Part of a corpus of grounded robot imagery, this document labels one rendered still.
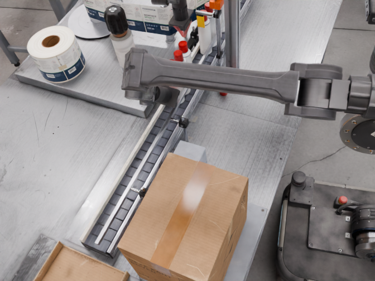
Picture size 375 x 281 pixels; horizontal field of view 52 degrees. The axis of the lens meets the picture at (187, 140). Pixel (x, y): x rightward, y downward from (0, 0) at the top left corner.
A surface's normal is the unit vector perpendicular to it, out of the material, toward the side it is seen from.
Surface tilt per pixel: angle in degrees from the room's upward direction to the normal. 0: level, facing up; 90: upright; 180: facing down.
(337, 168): 0
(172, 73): 37
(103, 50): 0
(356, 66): 0
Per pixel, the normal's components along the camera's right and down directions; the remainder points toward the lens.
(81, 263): -0.11, -0.57
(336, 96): -0.22, 0.00
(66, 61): 0.61, 0.61
